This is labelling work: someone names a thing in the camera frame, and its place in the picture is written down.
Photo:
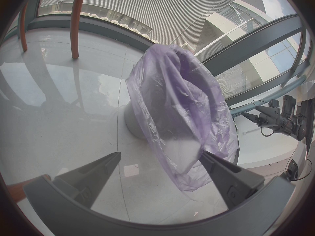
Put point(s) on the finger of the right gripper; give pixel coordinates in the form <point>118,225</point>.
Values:
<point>253,119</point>
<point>267,110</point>

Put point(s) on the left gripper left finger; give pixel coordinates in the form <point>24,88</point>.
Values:
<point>88,178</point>

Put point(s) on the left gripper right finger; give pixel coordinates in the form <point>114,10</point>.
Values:
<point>231,181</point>

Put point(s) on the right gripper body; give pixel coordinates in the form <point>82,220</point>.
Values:
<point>273,123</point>

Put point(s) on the purple plastic bag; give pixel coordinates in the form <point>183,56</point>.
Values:
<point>187,95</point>

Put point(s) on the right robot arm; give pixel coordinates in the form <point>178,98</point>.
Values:
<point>297,128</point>

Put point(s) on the white trash bin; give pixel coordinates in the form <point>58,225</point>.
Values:
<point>130,124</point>

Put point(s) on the window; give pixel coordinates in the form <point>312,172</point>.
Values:
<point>258,40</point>

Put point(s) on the white cushioned wooden chair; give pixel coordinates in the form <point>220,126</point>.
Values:
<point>75,33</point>

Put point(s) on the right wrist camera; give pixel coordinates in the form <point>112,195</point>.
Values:
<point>273,103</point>

